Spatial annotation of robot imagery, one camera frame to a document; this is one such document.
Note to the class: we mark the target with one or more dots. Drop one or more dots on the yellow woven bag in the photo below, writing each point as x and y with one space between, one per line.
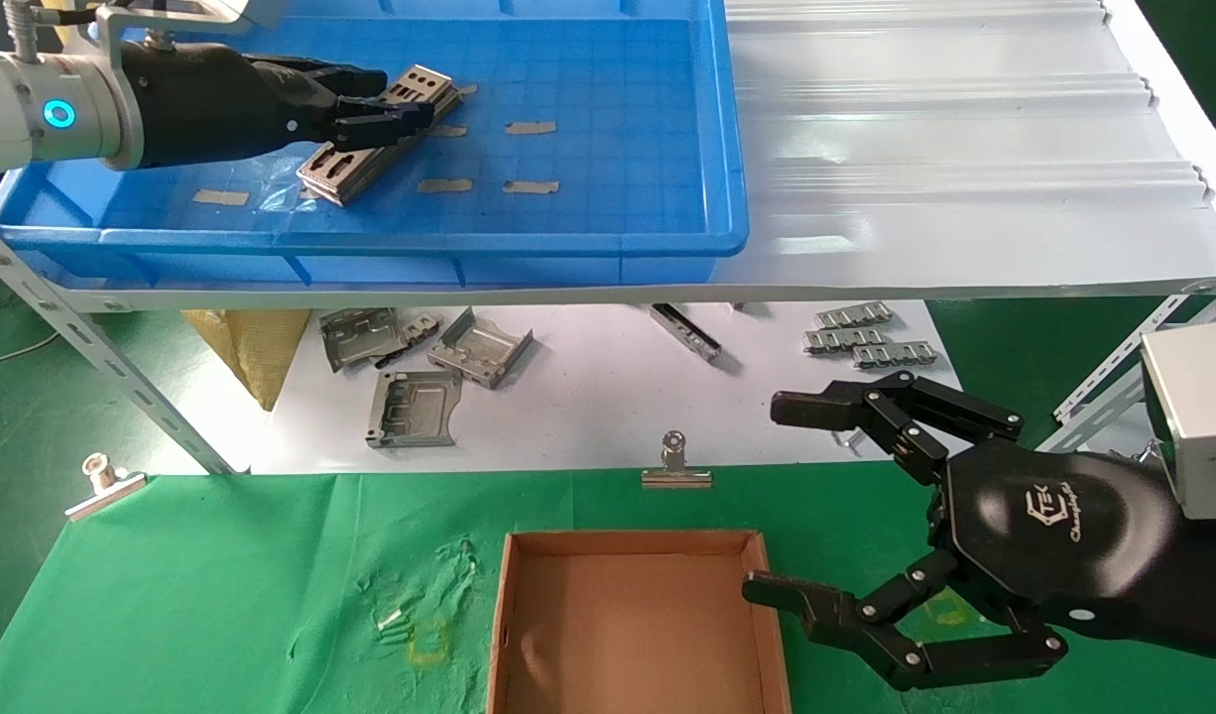
256 347

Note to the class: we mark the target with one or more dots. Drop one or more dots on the long narrow metal strip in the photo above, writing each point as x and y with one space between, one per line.
685 330

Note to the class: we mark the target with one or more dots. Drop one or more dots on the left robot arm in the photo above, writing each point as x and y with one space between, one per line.
23 114

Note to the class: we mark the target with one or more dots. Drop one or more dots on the white paper sheet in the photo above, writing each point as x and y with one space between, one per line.
588 397

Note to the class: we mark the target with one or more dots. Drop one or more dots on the clear crumpled film patch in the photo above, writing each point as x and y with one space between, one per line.
277 186

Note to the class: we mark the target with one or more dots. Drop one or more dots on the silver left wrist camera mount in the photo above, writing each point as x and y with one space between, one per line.
221 10

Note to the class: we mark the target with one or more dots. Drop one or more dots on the small dark metal part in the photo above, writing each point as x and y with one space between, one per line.
422 325

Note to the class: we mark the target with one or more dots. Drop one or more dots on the green cloth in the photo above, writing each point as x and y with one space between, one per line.
271 555

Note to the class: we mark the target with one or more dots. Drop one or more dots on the folded grey metal bracket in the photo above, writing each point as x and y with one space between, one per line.
479 347

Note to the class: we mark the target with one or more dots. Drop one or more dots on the slotted metal angle brace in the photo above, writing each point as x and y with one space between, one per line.
72 327
1124 357

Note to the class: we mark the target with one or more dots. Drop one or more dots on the silver binder clip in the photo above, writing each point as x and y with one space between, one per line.
107 488
675 478

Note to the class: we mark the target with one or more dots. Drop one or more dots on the grey stamped metal bracket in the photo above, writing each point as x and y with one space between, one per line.
360 337

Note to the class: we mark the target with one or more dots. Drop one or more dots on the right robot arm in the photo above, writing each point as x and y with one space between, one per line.
1213 595

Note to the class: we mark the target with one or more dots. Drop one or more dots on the notched silver metal strip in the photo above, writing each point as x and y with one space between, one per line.
851 315
846 340
896 354

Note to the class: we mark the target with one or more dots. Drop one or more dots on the flat stamped metal plate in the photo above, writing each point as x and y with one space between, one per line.
415 407

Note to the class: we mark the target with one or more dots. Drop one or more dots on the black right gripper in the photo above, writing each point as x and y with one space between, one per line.
1054 526

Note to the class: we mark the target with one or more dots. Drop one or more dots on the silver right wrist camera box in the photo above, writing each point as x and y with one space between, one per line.
1193 416

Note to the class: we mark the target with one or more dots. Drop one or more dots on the brown cardboard box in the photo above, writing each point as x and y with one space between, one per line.
628 635

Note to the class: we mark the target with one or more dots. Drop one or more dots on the blue plastic tray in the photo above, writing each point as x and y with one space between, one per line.
588 159

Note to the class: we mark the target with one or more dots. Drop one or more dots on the white corrugated shelf panel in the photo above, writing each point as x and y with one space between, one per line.
965 149

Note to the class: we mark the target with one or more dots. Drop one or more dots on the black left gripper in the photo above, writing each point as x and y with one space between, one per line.
221 99

